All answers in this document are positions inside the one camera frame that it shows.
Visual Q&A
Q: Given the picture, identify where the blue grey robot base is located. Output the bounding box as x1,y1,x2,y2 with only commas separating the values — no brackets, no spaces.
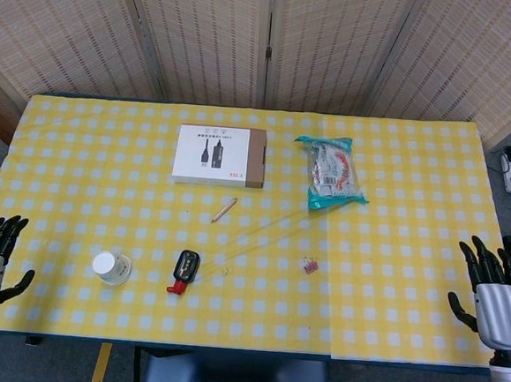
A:
140,348,334,382

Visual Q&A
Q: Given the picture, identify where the black ink bottle red cap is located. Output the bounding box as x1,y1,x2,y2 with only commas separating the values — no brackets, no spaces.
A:
166,248,202,296

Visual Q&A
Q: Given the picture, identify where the yellow white checked tablecloth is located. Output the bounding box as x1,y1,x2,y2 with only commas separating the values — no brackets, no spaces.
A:
302,110,511,374
0,88,351,358

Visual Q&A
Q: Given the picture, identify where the short wooden pencil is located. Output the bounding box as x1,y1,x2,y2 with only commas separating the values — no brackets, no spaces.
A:
211,196,239,226

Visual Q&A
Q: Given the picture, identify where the woven bamboo folding screen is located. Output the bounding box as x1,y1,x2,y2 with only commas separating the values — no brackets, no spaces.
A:
0,0,511,148

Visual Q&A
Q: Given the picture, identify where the teal clear snack bag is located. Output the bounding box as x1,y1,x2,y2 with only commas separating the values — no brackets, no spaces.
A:
289,133,374,217

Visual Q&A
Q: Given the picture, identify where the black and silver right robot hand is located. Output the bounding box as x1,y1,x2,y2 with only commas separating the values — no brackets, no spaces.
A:
443,234,511,353

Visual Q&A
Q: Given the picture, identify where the white and brown product box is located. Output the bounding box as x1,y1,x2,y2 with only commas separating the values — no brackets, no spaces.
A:
170,122,270,191

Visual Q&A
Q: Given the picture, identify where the white paper cup blue print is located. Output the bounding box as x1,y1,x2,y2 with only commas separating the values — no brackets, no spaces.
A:
90,251,132,288
113,254,135,288

